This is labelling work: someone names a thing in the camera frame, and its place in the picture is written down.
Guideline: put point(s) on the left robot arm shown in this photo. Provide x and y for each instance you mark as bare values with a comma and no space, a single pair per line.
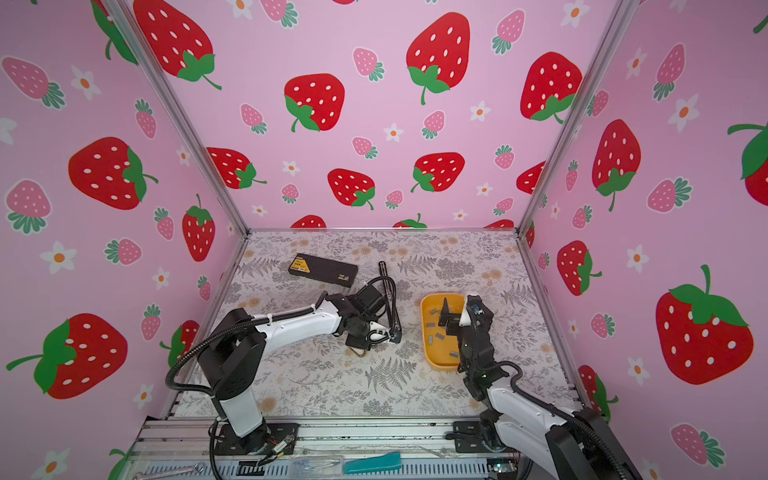
223,366

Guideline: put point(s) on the black tool case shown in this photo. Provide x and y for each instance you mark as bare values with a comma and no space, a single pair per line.
323,270

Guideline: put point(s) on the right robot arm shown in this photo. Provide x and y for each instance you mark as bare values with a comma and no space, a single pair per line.
566,443

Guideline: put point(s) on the teal handled tool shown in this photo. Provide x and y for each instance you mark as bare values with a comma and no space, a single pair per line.
379,464

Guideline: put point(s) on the aluminium rail frame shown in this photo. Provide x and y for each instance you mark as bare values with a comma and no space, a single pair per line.
321,449

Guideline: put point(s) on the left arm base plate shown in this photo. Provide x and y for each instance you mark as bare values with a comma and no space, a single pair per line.
259,442

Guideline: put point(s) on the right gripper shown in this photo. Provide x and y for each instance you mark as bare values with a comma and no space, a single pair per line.
445,316

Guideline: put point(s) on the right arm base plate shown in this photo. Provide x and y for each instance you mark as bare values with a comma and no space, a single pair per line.
474,436

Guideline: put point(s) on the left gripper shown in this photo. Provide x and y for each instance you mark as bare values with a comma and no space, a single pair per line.
357,341

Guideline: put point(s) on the yellow plastic tray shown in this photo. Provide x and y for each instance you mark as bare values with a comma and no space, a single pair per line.
441,350

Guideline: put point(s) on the black stapler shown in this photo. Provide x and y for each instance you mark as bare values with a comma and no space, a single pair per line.
389,285

